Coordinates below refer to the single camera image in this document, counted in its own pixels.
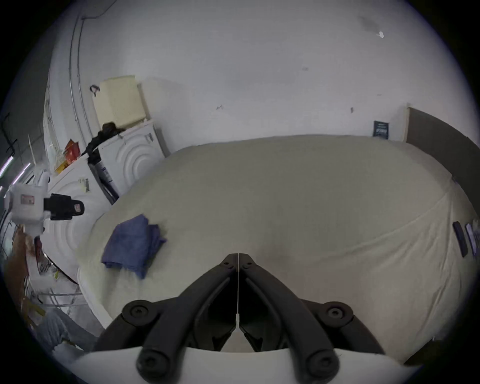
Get bed with beige sheet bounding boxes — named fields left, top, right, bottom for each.
left=77, top=134, right=480, bottom=366

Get white washing machine with foam blocks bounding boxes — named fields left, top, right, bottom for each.
left=87, top=74, right=172, bottom=206

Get dark brown headboard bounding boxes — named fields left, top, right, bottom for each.
left=406, top=107, right=480, bottom=188

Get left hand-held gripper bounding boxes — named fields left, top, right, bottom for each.
left=5, top=170, right=85, bottom=237

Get white washing machine with snack bags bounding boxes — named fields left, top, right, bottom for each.
left=40, top=139, right=121, bottom=283

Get person's legs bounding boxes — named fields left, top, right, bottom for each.
left=33, top=309, right=99, bottom=354

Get dark card with white print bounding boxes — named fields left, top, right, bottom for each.
left=465, top=221, right=480, bottom=259

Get black phone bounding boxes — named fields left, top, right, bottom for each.
left=452, top=221, right=469, bottom=258

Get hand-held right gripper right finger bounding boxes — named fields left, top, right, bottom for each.
left=239, top=254, right=387, bottom=382

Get blue cloth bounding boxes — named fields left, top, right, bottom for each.
left=101, top=214, right=168, bottom=280

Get person's left hand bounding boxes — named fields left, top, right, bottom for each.
left=12, top=226, right=37, bottom=265

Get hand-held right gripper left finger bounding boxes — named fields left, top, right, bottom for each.
left=94, top=254, right=239, bottom=382

